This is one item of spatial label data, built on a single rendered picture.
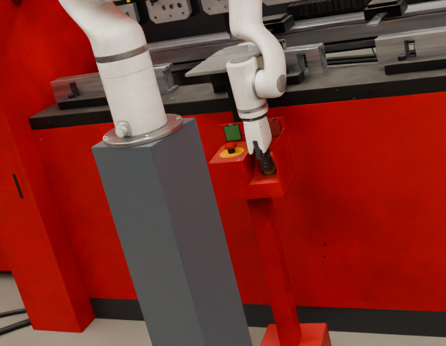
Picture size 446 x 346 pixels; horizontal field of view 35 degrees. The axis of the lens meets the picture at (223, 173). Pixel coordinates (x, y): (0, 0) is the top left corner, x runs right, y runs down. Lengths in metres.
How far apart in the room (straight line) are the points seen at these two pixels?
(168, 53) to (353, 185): 0.94
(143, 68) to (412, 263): 1.15
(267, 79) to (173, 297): 0.60
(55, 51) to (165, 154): 1.38
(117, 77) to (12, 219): 1.36
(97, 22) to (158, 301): 0.68
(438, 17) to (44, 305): 1.83
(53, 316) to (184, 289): 1.37
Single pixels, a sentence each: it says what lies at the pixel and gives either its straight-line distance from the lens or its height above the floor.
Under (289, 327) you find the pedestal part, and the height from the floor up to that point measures 0.19.
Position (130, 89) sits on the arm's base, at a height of 1.12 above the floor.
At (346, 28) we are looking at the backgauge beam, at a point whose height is 0.96.
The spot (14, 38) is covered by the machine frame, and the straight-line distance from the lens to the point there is 2.74.
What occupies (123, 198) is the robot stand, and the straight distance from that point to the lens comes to 1.68.
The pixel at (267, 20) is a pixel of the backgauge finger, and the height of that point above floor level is 1.03.
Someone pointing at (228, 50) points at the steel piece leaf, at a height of 1.01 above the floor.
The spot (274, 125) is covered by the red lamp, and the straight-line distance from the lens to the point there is 2.09.
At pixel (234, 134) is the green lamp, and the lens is 2.14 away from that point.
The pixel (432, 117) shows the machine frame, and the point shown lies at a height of 0.76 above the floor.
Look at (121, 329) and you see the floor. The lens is 2.91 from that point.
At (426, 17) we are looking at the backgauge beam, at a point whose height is 0.96.
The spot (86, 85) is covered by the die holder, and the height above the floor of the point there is 0.94.
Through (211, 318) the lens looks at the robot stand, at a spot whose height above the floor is 0.53.
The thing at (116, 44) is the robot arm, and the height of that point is 1.22.
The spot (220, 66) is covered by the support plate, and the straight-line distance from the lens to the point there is 2.15.
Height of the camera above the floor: 1.46
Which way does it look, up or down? 21 degrees down
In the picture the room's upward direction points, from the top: 14 degrees counter-clockwise
